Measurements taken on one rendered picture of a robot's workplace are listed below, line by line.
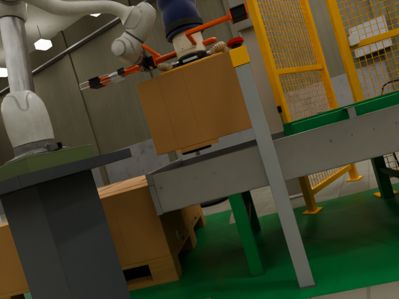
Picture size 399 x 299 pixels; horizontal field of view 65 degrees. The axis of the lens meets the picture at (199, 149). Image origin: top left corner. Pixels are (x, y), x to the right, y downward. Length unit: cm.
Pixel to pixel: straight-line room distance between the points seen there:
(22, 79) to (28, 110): 29
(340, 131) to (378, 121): 16
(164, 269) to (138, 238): 22
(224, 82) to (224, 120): 19
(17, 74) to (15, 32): 19
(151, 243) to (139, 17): 115
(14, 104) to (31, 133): 12
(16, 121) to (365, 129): 141
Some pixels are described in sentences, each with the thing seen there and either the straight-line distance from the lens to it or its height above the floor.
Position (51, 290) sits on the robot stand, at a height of 32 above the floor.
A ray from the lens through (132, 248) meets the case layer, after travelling 186.
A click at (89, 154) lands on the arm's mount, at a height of 77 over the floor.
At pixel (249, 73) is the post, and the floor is 89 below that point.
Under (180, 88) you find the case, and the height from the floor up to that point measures 98.
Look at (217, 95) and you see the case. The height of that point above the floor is 89.
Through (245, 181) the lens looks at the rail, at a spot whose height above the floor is 45.
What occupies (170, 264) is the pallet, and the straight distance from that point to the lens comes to 182.
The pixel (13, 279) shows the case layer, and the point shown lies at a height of 22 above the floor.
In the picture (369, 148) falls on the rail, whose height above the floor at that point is 45.
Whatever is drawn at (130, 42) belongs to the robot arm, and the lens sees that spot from 157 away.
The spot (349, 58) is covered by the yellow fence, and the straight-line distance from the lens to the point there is 232.
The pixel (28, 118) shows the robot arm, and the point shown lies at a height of 96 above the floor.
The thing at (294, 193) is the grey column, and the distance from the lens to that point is 282.
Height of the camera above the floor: 69
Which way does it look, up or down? 2 degrees down
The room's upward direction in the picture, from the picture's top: 17 degrees counter-clockwise
